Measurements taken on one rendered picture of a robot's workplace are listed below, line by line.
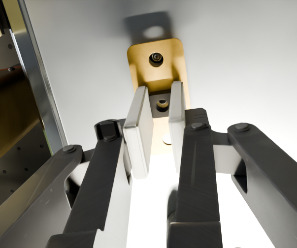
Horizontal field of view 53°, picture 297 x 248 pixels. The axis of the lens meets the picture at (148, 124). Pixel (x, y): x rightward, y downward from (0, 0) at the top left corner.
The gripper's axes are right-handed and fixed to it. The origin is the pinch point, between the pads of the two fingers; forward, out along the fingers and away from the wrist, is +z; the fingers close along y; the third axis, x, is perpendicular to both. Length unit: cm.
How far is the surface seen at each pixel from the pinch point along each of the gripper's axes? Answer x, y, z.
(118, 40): 4.5, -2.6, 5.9
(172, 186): -8.5, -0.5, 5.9
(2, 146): -1.8, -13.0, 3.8
